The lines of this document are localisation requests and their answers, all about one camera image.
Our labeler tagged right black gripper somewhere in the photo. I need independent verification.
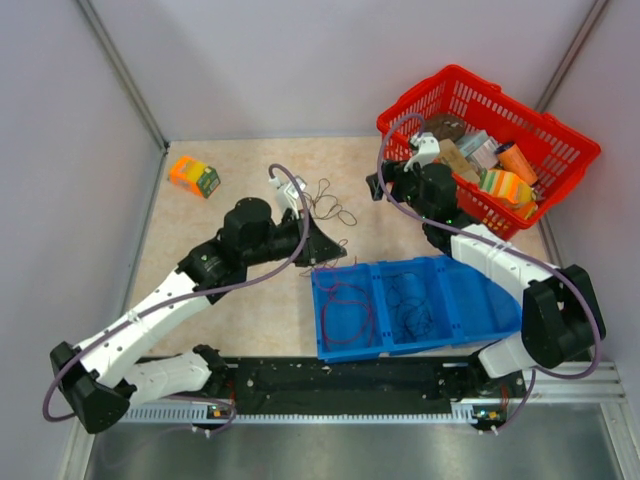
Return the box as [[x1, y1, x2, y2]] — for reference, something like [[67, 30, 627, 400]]
[[367, 156, 433, 222]]

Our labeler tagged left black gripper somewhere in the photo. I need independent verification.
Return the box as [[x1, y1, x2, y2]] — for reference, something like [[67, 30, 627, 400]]
[[243, 208, 345, 266]]

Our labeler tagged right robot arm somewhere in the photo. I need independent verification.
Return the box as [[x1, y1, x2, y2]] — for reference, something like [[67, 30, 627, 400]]
[[366, 161, 606, 396]]

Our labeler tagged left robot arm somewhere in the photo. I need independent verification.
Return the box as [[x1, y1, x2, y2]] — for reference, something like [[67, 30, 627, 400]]
[[42, 198, 346, 434]]

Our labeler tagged blue three-compartment plastic tray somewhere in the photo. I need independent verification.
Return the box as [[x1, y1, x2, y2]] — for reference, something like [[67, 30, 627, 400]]
[[311, 256, 522, 364]]

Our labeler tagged brown cardboard box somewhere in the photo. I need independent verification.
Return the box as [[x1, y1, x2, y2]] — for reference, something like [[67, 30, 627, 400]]
[[436, 139, 480, 184]]

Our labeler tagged brown round lid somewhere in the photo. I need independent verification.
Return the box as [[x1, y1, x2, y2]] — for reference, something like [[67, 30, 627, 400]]
[[424, 113, 466, 142]]

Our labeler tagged pale blue packet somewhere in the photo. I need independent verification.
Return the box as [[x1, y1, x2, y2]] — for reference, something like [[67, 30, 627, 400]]
[[455, 130, 499, 175]]

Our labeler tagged small green box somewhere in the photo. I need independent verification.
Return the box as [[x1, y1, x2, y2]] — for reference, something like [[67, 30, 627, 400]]
[[196, 165, 220, 199]]

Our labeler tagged orange cylindrical can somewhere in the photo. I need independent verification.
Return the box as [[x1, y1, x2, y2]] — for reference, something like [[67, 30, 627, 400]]
[[495, 142, 538, 186]]

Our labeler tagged striped colourful sponge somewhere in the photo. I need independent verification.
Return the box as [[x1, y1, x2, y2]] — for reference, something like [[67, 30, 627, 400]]
[[478, 169, 538, 219]]

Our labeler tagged orange striped sponge block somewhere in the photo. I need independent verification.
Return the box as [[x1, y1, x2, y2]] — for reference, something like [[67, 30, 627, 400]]
[[168, 156, 207, 195]]

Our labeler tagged red plastic shopping basket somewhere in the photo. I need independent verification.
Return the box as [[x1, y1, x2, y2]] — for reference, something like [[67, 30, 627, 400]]
[[377, 65, 601, 240]]

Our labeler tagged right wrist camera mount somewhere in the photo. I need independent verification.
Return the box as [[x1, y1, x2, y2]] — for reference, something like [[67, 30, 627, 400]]
[[404, 132, 440, 172]]

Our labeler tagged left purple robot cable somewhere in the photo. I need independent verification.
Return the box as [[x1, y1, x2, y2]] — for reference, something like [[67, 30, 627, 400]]
[[41, 163, 311, 436]]

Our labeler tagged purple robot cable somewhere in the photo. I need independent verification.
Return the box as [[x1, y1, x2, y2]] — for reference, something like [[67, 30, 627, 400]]
[[41, 163, 311, 436], [376, 112, 603, 435]]

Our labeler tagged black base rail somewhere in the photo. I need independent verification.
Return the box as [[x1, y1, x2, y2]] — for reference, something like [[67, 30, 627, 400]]
[[178, 356, 525, 416]]

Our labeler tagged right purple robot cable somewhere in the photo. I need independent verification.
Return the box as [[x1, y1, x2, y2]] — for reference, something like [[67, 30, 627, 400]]
[[376, 112, 603, 435]]

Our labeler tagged right aluminium corner post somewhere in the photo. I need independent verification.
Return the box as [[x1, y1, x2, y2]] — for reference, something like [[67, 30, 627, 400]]
[[534, 0, 611, 113]]

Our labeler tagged aluminium corner post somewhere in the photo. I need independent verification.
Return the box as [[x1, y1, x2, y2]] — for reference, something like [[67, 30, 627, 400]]
[[72, 0, 170, 153], [534, 0, 611, 113]]

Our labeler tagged left aluminium corner post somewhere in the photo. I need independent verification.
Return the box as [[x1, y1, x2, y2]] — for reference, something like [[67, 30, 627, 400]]
[[72, 0, 170, 153]]

